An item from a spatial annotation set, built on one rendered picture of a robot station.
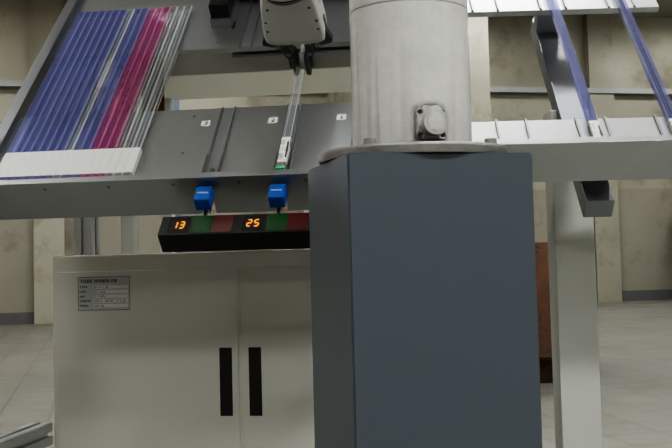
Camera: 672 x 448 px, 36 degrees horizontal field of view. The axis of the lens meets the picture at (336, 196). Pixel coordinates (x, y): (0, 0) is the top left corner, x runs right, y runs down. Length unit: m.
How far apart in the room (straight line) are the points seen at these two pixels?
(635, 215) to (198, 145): 11.00
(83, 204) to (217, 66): 0.70
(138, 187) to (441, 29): 0.69
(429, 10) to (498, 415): 0.39
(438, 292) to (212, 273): 0.95
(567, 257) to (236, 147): 0.53
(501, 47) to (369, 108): 11.01
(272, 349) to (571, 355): 0.54
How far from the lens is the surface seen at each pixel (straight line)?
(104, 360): 1.92
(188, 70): 2.24
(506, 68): 11.98
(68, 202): 1.62
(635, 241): 12.45
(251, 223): 1.48
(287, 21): 1.67
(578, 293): 1.60
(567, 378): 1.60
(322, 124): 1.62
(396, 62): 0.99
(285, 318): 1.83
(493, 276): 0.97
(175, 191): 1.55
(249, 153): 1.59
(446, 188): 0.95
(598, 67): 12.36
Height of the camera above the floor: 0.61
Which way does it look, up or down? 3 degrees up
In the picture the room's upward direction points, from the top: 1 degrees counter-clockwise
